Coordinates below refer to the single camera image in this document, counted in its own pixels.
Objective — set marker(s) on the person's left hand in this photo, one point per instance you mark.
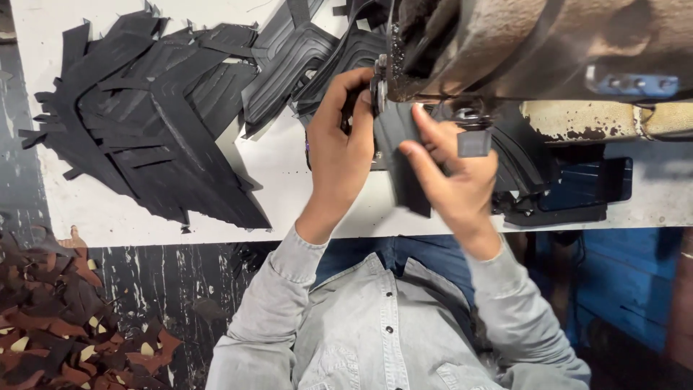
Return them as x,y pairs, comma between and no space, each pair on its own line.
335,151

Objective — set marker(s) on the person's right hand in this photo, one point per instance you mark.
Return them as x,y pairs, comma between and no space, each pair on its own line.
465,189

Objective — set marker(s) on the black leather piece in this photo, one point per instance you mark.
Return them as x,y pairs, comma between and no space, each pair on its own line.
398,135

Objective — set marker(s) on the small grey square plate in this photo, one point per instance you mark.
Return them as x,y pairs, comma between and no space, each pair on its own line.
474,144

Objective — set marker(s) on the stitched black leather panels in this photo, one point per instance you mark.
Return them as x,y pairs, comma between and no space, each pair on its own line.
522,151

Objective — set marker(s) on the blue jeans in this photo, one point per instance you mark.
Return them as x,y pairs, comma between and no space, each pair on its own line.
422,260

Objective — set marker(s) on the stack of ribbed black panels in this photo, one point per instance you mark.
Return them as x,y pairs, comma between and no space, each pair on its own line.
292,59

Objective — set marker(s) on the dark glossy tray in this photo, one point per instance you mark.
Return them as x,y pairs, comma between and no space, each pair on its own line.
579,189

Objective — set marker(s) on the beige industrial sewing machine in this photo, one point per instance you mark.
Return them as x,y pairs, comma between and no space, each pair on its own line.
530,49

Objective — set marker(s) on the grey denim shirt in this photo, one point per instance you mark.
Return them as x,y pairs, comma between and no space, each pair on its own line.
373,336

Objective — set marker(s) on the blue crate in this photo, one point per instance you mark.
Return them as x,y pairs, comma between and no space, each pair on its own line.
622,281

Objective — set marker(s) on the pile of black leather cutouts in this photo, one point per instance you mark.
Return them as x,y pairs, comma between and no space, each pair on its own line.
146,119

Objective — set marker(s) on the heap of brown leather scraps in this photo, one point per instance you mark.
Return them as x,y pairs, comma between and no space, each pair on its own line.
59,319

